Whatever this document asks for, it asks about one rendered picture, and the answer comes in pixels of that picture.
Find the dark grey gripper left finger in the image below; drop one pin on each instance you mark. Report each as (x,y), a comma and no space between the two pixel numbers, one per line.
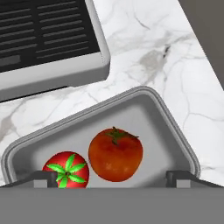
(40,178)

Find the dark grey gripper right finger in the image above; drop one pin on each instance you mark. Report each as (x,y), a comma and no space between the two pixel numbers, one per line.
(178,178)

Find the bright red tomato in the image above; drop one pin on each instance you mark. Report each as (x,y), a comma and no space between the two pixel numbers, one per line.
(62,166)

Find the grey tupperware container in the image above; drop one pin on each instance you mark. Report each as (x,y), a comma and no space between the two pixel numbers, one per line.
(140,116)

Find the dark orange-red tomato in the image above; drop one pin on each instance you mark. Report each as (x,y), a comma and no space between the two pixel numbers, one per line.
(115,156)

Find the grey appliance with black grille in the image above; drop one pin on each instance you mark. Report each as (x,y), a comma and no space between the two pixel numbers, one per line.
(43,40)

